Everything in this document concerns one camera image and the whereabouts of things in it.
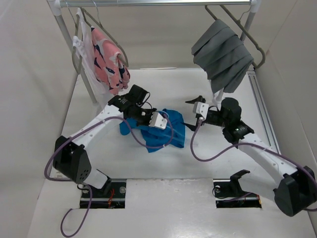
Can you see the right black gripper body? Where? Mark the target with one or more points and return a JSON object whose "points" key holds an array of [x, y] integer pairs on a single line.
{"points": [[215, 118]]}

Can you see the white garment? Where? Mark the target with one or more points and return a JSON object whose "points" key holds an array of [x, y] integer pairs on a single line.
{"points": [[85, 49]]}

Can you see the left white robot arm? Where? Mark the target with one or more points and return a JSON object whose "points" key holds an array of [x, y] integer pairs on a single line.
{"points": [[71, 156]]}

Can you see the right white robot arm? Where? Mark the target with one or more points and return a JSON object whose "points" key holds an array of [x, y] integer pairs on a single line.
{"points": [[293, 187]]}

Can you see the grey hanger with pink garment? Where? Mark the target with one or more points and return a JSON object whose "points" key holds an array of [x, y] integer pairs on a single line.
{"points": [[97, 23]]}

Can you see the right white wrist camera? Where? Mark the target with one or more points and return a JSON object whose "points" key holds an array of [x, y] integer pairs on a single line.
{"points": [[201, 109]]}

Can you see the grey garment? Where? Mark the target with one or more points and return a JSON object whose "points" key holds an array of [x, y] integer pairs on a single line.
{"points": [[223, 56]]}

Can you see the pink patterned garment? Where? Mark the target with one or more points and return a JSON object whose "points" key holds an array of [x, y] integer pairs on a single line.
{"points": [[109, 68]]}

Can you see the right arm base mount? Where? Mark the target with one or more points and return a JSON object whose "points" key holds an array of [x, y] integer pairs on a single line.
{"points": [[229, 194]]}

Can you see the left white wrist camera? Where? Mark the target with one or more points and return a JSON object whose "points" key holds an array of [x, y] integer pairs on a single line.
{"points": [[158, 121]]}

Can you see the aluminium rail right side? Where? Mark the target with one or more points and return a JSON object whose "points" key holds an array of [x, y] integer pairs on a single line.
{"points": [[265, 119]]}

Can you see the metal clothes rack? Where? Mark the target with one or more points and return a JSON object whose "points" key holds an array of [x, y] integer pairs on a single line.
{"points": [[57, 5]]}

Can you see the blue t shirt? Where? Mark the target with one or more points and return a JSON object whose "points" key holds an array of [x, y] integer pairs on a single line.
{"points": [[155, 138]]}

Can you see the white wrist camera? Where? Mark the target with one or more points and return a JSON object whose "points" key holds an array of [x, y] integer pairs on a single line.
{"points": [[158, 121], [201, 109]]}

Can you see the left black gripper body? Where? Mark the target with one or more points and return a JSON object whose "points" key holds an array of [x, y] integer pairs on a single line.
{"points": [[142, 116]]}

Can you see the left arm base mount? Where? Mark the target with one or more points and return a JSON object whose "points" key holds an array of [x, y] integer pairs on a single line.
{"points": [[114, 199]]}

